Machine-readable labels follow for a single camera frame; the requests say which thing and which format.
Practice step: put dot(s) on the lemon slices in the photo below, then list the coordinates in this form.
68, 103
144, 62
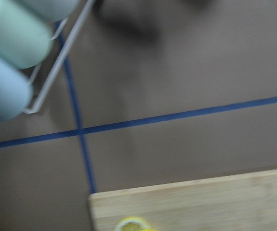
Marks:
133, 224

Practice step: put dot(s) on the blue cup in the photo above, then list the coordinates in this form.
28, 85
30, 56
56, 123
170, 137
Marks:
15, 92

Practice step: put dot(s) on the green cup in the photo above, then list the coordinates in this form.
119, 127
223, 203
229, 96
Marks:
25, 39

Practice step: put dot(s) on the cup rack with cups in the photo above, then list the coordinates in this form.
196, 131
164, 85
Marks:
55, 69

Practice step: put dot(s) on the wooden cutting board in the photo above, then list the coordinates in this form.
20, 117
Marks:
242, 202

